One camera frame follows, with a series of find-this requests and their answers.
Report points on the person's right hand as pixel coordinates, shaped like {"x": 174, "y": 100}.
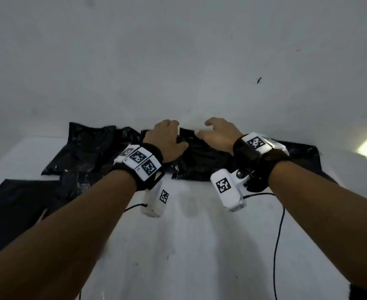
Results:
{"x": 221, "y": 135}

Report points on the person's left hand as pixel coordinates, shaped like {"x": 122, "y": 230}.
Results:
{"x": 167, "y": 140}

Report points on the row of black plastic packets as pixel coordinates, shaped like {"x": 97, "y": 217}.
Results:
{"x": 89, "y": 146}

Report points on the person's right forearm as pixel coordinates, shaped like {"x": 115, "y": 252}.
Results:
{"x": 333, "y": 215}

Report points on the person's left forearm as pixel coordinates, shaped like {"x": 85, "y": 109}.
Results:
{"x": 61, "y": 240}

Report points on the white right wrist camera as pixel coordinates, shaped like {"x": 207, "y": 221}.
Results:
{"x": 228, "y": 190}

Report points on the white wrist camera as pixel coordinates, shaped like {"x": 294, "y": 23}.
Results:
{"x": 155, "y": 199}
{"x": 228, "y": 190}

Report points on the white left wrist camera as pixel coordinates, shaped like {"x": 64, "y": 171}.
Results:
{"x": 155, "y": 199}

